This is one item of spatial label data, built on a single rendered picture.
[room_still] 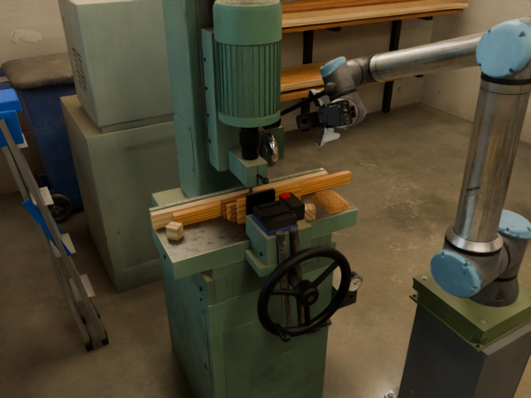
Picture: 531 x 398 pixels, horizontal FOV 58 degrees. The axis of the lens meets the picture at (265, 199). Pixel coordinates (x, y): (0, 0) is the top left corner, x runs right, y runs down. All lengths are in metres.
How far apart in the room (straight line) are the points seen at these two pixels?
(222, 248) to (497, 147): 0.74
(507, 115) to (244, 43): 0.65
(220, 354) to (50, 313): 1.27
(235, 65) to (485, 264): 0.85
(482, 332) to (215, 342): 0.80
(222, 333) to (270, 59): 0.82
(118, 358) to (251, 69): 1.52
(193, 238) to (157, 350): 1.03
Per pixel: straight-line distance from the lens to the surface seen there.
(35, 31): 3.56
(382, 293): 2.62
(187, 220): 1.43
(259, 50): 1.24
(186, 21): 1.45
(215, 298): 1.42
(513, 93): 1.25
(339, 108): 1.38
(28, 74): 3.02
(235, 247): 1.35
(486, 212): 1.37
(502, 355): 1.78
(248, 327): 1.56
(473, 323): 1.61
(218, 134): 1.46
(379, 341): 2.37
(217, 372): 1.64
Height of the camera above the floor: 1.67
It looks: 30 degrees down
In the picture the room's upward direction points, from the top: straight up
